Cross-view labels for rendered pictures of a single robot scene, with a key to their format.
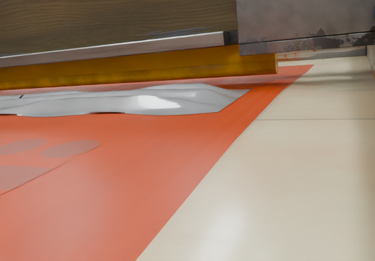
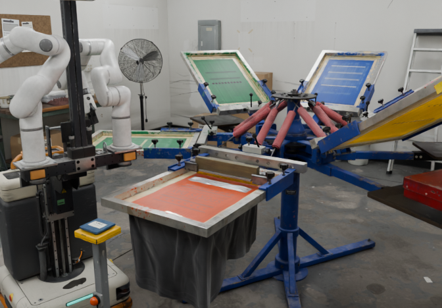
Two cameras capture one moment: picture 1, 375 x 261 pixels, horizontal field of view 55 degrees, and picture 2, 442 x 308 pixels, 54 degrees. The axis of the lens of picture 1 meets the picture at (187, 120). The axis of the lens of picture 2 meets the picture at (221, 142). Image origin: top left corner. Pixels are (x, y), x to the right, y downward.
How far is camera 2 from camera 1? 1.95 m
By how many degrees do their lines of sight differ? 7
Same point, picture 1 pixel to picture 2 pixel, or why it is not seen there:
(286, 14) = (258, 180)
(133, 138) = (237, 194)
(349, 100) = not seen: hidden behind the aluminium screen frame
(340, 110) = not seen: hidden behind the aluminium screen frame
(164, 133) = (240, 194)
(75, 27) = (228, 171)
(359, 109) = not seen: hidden behind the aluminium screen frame
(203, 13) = (248, 176)
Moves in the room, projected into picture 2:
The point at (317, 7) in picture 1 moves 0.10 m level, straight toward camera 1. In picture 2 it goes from (261, 180) to (252, 186)
